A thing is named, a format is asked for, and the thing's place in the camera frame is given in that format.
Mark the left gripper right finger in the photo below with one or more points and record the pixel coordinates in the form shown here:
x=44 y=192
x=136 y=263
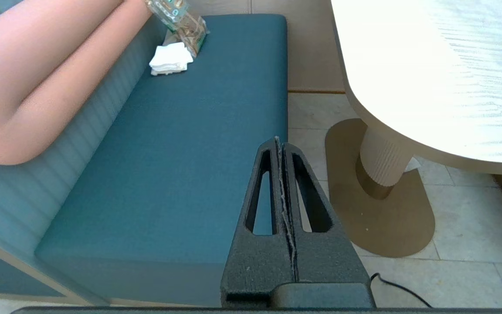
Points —
x=325 y=257

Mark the white folded napkin stack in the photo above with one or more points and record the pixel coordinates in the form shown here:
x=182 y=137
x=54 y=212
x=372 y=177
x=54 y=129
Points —
x=170 y=59

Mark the beige table pedestal base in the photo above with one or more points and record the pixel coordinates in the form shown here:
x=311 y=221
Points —
x=381 y=165

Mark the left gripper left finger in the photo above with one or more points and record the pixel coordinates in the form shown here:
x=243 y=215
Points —
x=257 y=261

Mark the clear plastic snack packet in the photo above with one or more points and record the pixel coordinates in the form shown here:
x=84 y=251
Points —
x=181 y=22

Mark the pink cylindrical bolster cushion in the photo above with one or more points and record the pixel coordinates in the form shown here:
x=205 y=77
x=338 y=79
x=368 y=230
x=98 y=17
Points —
x=37 y=78

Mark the teal upholstered bench sofa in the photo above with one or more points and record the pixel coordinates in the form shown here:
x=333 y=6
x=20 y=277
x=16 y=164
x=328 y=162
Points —
x=168 y=152

